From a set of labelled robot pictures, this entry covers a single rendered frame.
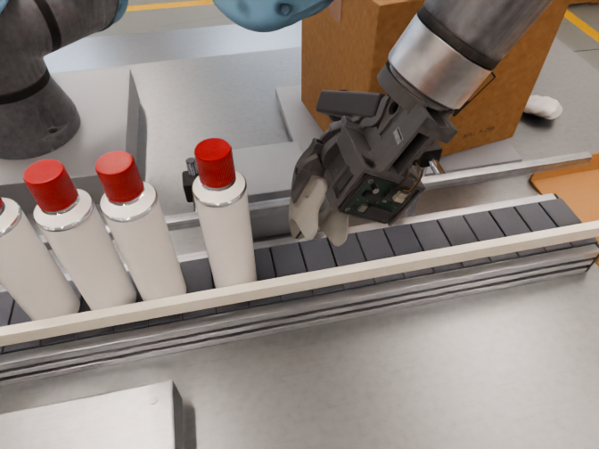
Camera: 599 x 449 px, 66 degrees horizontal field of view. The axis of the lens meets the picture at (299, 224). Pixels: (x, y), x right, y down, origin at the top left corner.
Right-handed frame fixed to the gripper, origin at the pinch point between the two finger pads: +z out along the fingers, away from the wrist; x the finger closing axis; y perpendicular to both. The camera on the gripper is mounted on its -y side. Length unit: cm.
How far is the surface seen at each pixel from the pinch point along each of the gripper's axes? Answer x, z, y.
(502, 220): 28.6, -7.6, -1.6
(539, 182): 42.8, -10.5, -11.5
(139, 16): 9, 105, -286
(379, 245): 13.2, 1.3, -1.0
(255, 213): -3.9, 2.4, -2.9
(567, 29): 237, -27, -209
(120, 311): -15.6, 13.9, 4.3
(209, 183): -12.6, -4.1, 2.1
